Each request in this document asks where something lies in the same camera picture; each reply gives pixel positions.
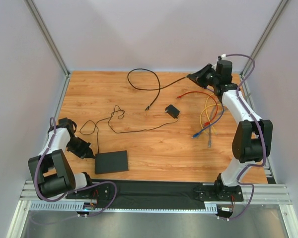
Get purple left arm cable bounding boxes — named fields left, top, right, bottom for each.
left=34, top=117, right=119, bottom=219

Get black power cable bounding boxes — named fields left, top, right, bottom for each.
left=79, top=105, right=179, bottom=154

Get blue ethernet cable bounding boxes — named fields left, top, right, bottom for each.
left=191, top=89, right=225, bottom=139

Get red ethernet cable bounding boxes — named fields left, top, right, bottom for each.
left=176, top=91, right=219, bottom=127

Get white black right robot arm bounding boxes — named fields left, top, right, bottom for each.
left=187, top=59, right=273, bottom=197

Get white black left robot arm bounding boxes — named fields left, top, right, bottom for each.
left=28, top=117, right=95, bottom=202

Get black power adapter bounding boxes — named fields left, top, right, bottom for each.
left=165, top=105, right=180, bottom=119

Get black network switch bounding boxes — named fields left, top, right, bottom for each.
left=94, top=150, right=129, bottom=175

